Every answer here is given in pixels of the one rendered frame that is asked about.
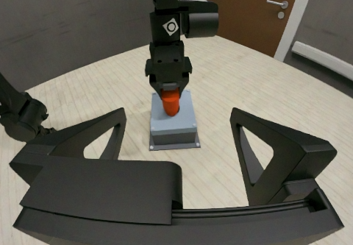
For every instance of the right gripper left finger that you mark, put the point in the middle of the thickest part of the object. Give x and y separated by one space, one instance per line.
71 141

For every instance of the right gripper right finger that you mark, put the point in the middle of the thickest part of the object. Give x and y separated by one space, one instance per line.
298 156

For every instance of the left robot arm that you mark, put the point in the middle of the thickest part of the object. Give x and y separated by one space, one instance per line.
199 19

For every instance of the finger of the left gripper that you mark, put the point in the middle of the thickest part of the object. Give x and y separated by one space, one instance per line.
182 86
156 87

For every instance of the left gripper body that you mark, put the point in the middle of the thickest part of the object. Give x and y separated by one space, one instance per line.
188 66

